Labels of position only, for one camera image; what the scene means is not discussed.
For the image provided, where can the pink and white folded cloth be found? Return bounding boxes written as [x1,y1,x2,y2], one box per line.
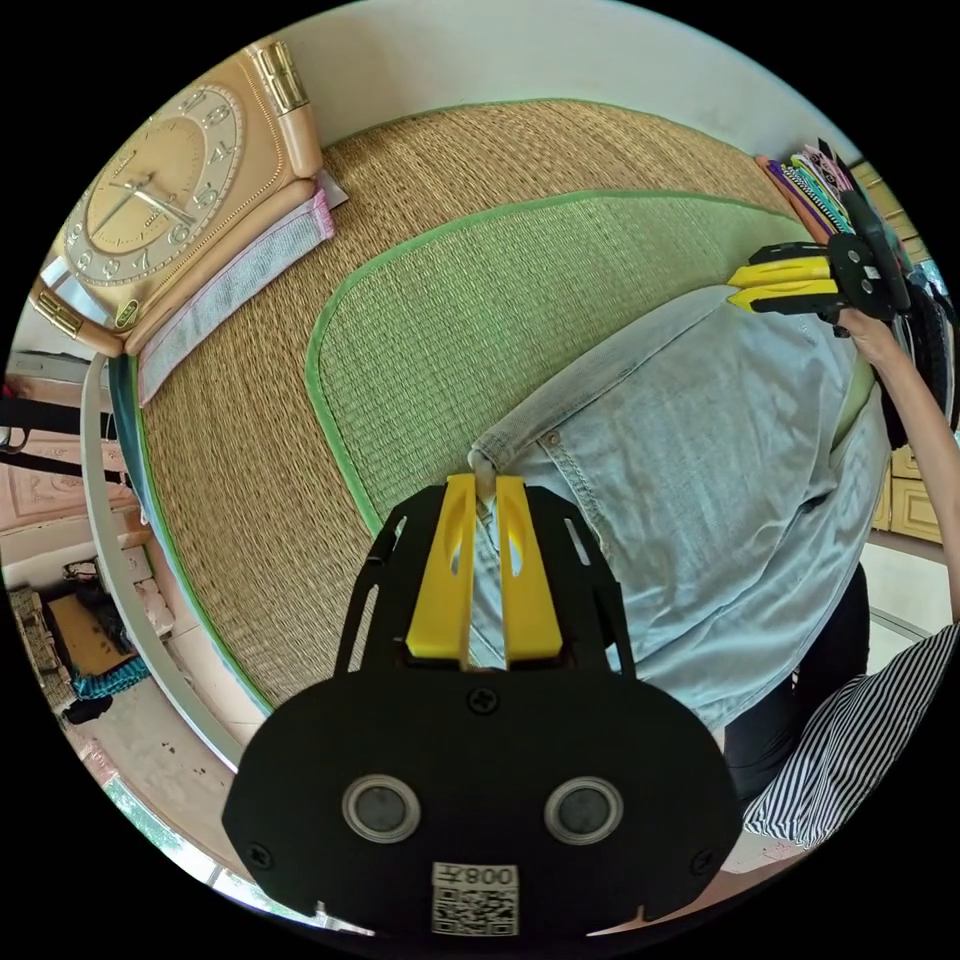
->
[136,187,336,407]

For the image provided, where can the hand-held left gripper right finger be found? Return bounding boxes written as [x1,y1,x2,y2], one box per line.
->
[496,476,565,661]

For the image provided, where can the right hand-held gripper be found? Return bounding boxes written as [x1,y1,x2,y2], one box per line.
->
[725,232,901,340]

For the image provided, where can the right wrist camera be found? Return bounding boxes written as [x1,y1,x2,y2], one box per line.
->
[838,188,914,322]

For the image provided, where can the gold clock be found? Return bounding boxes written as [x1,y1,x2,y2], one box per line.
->
[28,39,325,358]

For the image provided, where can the light blue jeans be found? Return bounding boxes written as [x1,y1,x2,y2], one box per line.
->
[466,283,894,730]

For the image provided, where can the person's right hand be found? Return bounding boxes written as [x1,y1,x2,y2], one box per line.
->
[834,303,904,365]

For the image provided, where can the bed with woven mat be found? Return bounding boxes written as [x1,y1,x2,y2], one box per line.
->
[80,97,880,775]

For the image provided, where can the pile of clothes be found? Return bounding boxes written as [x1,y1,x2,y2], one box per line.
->
[755,138,871,245]

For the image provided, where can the person's body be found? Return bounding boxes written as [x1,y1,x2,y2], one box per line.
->
[718,562,960,854]

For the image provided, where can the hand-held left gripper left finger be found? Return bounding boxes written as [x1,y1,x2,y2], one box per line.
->
[405,473,480,659]

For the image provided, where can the person's right forearm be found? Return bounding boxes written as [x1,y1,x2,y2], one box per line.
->
[860,335,960,625]

